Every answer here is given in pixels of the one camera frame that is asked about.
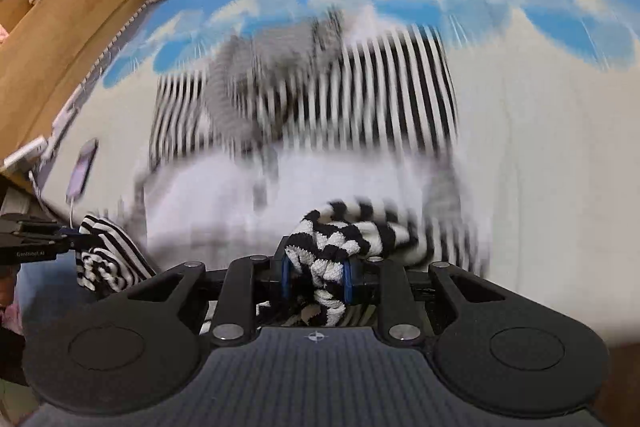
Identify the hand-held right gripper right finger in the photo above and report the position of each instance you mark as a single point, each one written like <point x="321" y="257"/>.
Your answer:
<point x="346" y="282"/>

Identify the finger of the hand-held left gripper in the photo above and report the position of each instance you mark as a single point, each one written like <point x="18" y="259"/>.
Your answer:
<point x="67" y="234"/>

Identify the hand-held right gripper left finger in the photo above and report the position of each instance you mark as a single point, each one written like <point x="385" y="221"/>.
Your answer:
<point x="284" y="279"/>

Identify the white hoodie with striped sleeves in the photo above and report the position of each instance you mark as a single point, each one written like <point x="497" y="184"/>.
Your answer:
<point x="390" y="107"/>

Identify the purple smartphone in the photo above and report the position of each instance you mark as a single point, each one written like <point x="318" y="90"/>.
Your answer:
<point x="82" y="167"/>

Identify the white charger block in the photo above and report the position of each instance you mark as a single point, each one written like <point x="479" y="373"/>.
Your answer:
<point x="22" y="154"/>

